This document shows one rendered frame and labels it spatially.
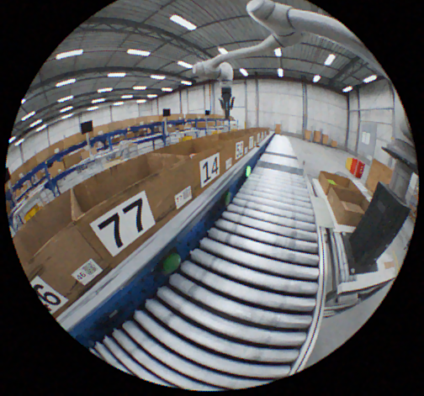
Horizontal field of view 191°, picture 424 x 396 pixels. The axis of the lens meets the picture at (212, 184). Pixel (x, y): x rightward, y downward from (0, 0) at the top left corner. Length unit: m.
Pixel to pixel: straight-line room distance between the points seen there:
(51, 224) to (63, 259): 0.30
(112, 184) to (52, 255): 0.41
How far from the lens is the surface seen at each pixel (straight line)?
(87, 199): 0.59
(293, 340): 0.48
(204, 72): 0.87
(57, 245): 0.33
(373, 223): 0.66
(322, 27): 0.53
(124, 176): 0.61
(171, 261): 0.39
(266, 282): 0.46
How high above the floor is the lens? 1.16
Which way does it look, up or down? 28 degrees down
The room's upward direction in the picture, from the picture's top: 2 degrees counter-clockwise
